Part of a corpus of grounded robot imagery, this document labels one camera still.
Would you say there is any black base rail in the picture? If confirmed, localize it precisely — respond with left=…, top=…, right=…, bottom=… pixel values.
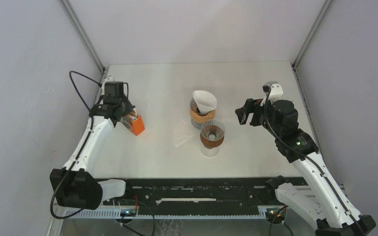
left=100, top=177, right=283, bottom=217

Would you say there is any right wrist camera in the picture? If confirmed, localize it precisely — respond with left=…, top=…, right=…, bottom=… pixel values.
left=260, top=81, right=284, bottom=106

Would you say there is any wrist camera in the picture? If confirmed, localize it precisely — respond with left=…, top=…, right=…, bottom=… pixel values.
left=260, top=81, right=284, bottom=106
left=101, top=76, right=115, bottom=95

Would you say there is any orange filter holder box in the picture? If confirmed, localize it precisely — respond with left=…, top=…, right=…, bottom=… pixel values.
left=121, top=108, right=145, bottom=136

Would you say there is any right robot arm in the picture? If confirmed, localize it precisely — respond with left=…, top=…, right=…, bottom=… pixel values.
left=235, top=98, right=376, bottom=236

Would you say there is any clear glass with brown band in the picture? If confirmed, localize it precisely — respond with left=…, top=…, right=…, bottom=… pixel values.
left=200, top=145, right=220, bottom=158

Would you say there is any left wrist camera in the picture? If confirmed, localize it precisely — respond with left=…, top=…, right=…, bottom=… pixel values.
left=101, top=76, right=115, bottom=95

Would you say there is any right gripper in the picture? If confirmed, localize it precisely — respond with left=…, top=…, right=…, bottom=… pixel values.
left=235, top=96, right=281, bottom=139

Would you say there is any grey glass carafe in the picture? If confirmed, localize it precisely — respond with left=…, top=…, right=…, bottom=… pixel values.
left=191, top=119, right=205, bottom=130

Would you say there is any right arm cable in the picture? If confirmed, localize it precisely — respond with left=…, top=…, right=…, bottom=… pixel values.
left=262, top=85, right=369, bottom=236

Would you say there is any white paper coffee filter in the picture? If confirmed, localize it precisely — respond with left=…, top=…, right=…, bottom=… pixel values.
left=172, top=118, right=195, bottom=148
left=192, top=90, right=218, bottom=114

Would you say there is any grey ribbed glass dripper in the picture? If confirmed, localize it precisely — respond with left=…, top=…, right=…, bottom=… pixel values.
left=190, top=98, right=212, bottom=116

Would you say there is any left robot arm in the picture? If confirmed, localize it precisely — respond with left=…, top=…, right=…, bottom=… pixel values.
left=50, top=81, right=134, bottom=210

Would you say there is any clear glass dripper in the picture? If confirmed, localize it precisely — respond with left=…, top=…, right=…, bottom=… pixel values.
left=200, top=119, right=225, bottom=141

